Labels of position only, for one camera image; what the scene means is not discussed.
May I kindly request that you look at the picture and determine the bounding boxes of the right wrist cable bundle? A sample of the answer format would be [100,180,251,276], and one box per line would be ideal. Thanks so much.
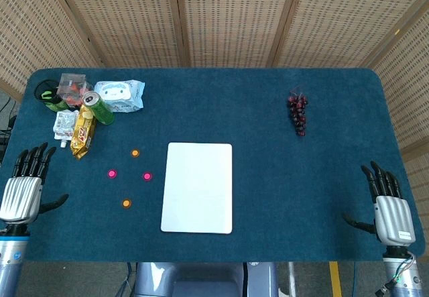
[377,252,418,296]

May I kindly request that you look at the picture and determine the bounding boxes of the gold snack bag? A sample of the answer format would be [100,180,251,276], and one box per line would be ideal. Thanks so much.
[69,104,98,160]

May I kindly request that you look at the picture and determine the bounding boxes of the green drink can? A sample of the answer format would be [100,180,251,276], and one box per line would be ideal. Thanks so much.
[82,91,115,125]

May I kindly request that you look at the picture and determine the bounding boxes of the white spout pouch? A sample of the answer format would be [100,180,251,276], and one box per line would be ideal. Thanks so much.
[52,109,80,149]

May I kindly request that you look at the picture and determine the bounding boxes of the red orange toy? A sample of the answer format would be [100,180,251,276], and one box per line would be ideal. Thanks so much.
[63,88,86,107]

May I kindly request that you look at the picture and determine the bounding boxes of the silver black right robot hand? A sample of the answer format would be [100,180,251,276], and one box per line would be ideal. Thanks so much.
[341,160,417,247]

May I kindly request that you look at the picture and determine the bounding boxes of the yellow floor tape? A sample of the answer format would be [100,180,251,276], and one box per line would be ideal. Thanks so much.
[329,261,343,297]

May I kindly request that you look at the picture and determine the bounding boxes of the grey blue robot torso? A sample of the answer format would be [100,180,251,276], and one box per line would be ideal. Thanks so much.
[133,261,279,297]

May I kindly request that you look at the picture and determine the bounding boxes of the blue table mat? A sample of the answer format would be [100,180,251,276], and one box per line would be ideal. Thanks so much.
[0,68,426,263]

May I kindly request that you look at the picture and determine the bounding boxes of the bamboo folding screen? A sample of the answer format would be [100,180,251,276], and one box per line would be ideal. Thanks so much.
[0,0,429,268]

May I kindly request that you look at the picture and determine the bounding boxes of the light blue wet wipes pack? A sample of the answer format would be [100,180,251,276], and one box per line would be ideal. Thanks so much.
[93,79,146,113]

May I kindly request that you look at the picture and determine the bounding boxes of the blue floor cable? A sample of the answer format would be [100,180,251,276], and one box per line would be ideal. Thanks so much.
[353,262,361,297]

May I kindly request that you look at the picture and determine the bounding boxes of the clear plastic box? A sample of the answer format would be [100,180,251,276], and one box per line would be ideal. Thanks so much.
[56,72,88,102]

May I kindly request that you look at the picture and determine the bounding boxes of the dark red grape bunch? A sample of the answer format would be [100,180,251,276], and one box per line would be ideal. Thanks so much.
[286,87,309,137]

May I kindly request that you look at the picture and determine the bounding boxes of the metal table leg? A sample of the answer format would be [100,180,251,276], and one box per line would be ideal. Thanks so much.
[289,262,298,297]

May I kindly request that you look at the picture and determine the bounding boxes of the white rectangular board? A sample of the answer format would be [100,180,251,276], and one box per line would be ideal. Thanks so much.
[160,142,233,235]

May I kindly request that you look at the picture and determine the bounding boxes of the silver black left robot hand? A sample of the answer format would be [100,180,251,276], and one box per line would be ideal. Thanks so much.
[0,142,70,226]

